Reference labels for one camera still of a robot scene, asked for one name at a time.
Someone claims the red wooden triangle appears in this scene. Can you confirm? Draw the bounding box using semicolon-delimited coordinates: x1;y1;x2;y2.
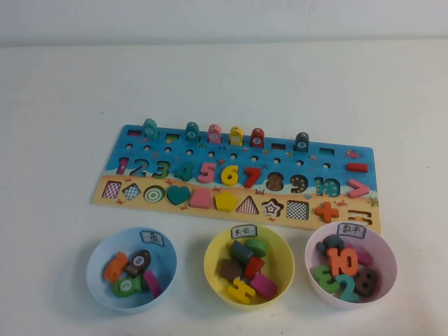
243;257;266;281

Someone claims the ocean themed wooden puzzle board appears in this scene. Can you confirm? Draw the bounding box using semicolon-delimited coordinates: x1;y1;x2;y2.
91;124;382;235

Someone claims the paper label on yellow bowl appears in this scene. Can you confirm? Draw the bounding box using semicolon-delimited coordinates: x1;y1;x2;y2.
230;225;258;240

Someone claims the paper label on blue bowl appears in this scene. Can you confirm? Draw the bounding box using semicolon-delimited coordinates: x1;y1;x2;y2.
139;229;166;246

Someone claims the light blue plastic bowl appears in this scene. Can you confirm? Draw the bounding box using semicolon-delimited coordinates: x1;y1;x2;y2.
85;227;178;309

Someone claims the yellow plastic bowl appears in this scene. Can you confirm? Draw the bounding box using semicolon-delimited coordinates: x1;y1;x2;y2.
204;223;295;306

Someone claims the magenta wooden fish piece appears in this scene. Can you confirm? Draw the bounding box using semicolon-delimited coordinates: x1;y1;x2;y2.
142;269;162;299

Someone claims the paper label on pink bowl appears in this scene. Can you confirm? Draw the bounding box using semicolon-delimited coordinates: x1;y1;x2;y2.
337;222;367;239

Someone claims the pink plastic bowl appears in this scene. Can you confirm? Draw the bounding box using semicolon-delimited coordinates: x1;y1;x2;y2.
304;221;398;310

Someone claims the pink wooden number five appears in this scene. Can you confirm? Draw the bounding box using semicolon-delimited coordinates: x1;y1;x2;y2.
197;162;217;184

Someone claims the red wooden number seven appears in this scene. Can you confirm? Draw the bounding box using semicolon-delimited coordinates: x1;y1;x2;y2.
242;166;263;189

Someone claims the yellow wooden pentagon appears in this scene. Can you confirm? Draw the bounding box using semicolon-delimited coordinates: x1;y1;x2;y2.
214;191;239;212

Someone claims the yellow fish peg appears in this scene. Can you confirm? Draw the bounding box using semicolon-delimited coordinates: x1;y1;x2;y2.
229;125;244;146

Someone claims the pink fish peg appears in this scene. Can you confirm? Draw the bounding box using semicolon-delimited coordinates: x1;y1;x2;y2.
206;123;222;144

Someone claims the teal wooden number four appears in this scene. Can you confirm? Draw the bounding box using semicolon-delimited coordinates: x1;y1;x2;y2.
173;161;195;182

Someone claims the pink wooden trapezoid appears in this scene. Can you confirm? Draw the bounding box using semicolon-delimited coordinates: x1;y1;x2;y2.
189;189;216;209

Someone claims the red fish peg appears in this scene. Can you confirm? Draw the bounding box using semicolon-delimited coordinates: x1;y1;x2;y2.
249;127;265;148

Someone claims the teal fish peg number four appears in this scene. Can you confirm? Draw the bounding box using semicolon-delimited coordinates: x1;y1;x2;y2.
185;121;200;142

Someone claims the teal wooden heart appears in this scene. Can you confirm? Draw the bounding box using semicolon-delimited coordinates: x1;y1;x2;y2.
166;185;192;207

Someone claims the dark blue fish peg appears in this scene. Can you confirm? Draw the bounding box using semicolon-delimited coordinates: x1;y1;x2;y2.
294;132;310;153

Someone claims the tall teal fish peg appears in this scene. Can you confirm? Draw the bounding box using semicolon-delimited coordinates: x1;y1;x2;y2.
142;118;158;139

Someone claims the green wooden circle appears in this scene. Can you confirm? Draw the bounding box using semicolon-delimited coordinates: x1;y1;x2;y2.
244;237;270;259

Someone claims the dark teal wooden block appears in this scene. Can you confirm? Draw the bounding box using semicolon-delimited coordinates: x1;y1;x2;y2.
229;240;254;266

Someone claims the orange wooden plus sign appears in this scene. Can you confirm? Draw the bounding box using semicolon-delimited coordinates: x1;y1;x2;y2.
314;201;340;223

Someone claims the magenta wooden rectangle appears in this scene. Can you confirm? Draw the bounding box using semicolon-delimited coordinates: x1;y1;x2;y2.
250;272;279;299

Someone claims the brown wooden fish number eight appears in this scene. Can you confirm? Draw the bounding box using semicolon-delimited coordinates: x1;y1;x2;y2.
124;248;153;277

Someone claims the grey wooden number nine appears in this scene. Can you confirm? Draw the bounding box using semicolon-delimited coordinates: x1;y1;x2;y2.
316;234;346;253

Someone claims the pink wooden greater-than sign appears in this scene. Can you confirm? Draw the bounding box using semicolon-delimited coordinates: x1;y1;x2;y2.
347;178;370;198

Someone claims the orange wooden number ten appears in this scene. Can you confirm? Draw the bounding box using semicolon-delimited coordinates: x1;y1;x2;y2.
325;246;359;277

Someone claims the orange wooden fish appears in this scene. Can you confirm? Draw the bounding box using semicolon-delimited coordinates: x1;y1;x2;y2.
102;251;127;282

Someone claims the green wooden fish number three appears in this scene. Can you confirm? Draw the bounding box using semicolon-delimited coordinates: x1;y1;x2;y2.
111;274;144;298

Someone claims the magenta wooden number one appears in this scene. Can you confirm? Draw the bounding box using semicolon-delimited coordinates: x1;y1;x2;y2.
353;246;374;267

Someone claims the blue wooden number two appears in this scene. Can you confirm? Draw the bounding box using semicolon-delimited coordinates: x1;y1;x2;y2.
332;274;361;304

